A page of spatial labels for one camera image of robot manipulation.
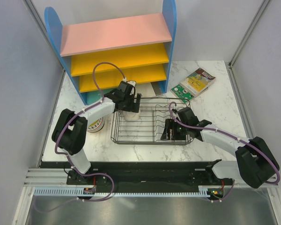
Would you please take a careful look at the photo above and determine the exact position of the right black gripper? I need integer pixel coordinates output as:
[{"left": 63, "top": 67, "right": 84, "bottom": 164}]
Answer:
[{"left": 160, "top": 119, "right": 189, "bottom": 141}]

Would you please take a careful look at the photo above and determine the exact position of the small plain white bowl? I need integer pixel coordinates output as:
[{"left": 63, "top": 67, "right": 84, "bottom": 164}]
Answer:
[{"left": 123, "top": 112, "right": 140, "bottom": 121}]

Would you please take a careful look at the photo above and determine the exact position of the grey wire dish rack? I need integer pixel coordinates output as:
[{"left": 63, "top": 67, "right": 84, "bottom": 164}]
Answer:
[{"left": 111, "top": 97, "right": 193, "bottom": 145}]

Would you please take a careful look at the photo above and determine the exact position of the white teal leaf bowl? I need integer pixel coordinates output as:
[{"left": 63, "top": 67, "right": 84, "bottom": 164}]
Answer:
[{"left": 87, "top": 117, "right": 105, "bottom": 133}]

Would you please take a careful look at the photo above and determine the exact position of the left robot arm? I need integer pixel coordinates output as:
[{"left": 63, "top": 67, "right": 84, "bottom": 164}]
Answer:
[{"left": 52, "top": 81, "right": 141, "bottom": 184}]

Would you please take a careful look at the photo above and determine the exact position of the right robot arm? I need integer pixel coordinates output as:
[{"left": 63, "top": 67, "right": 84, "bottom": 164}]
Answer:
[{"left": 168, "top": 105, "right": 281, "bottom": 188}]

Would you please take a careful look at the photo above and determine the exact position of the white grey manual booklet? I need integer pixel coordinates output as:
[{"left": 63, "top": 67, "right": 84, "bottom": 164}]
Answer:
[{"left": 136, "top": 82, "right": 163, "bottom": 98}]

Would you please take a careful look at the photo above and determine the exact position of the green cover booklet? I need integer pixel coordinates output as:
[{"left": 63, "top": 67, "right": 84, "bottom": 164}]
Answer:
[{"left": 170, "top": 84, "right": 194, "bottom": 103}]

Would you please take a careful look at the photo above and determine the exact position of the teal folder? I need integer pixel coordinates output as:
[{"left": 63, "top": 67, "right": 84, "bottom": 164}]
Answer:
[{"left": 84, "top": 88, "right": 114, "bottom": 105}]

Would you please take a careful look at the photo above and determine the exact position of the yellow cover paperback book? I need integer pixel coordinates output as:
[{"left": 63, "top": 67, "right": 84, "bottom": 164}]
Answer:
[{"left": 180, "top": 68, "right": 216, "bottom": 97}]

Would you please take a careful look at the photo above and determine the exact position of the colourful wooden shelf unit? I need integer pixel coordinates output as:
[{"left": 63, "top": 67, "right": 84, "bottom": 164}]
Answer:
[{"left": 44, "top": 0, "right": 177, "bottom": 104}]

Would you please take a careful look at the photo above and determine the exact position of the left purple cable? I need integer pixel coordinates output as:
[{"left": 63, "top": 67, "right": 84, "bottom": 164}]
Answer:
[{"left": 33, "top": 61, "right": 129, "bottom": 213}]

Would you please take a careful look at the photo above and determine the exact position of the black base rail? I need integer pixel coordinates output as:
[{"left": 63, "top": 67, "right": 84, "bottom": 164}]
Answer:
[{"left": 67, "top": 162, "right": 232, "bottom": 194}]

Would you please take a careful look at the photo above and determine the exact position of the white cable duct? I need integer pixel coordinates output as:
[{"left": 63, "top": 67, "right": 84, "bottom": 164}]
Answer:
[{"left": 34, "top": 187, "right": 211, "bottom": 197}]

